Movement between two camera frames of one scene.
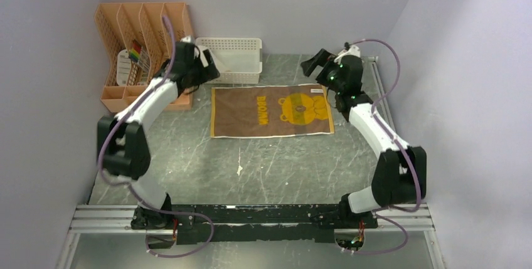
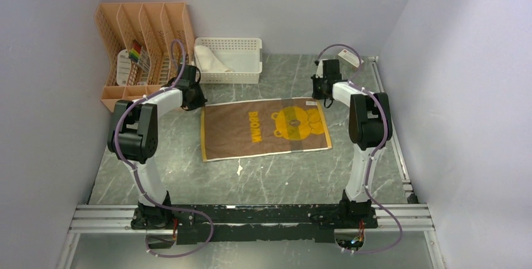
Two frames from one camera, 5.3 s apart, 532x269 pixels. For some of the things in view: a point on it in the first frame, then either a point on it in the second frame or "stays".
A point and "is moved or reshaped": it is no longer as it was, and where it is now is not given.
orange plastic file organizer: x=135 y=37 stays
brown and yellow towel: x=257 y=111 is moved or reshaped
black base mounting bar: x=201 y=224 stays
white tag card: x=123 y=68 stays
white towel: x=218 y=63 stays
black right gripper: x=320 y=59 to x=315 y=94
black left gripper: x=209 y=74 to x=202 y=101
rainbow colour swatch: x=135 y=52 stays
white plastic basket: x=241 y=56 stays
